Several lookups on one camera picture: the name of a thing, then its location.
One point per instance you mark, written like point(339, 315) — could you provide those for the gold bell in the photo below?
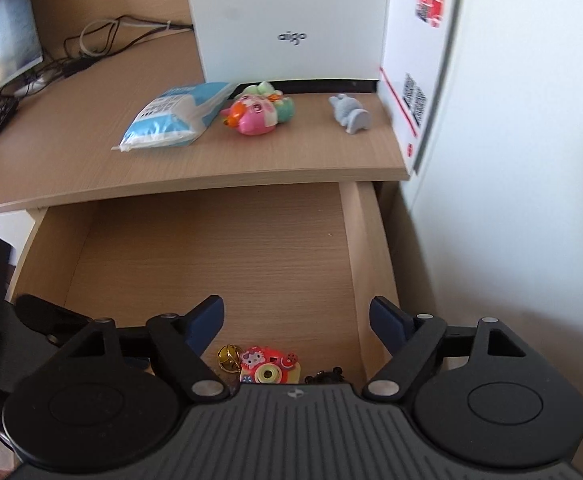
point(227, 357)

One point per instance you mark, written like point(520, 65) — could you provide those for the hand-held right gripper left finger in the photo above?
point(206, 321)

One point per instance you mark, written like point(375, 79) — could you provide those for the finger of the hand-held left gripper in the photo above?
point(136, 362)
point(41, 310)

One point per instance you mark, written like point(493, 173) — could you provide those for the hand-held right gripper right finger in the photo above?
point(389, 322)

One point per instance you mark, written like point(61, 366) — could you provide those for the grey elephant figure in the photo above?
point(351, 115)

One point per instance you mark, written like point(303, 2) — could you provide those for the blue white tissue packet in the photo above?
point(171, 115)

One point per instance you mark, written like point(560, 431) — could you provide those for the pink green plush toy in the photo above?
point(254, 112)

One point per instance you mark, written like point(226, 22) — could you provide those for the white computer case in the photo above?
point(291, 0)

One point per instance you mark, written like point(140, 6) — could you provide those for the black power adapter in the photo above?
point(77, 66)

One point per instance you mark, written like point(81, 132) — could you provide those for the white box red print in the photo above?
point(421, 60)

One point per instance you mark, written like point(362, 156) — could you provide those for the white adapter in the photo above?
point(26, 88)

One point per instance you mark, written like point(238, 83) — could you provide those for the wide white drawer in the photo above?
point(211, 260)

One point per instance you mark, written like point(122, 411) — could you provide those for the red pink toy camera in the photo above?
point(266, 367)

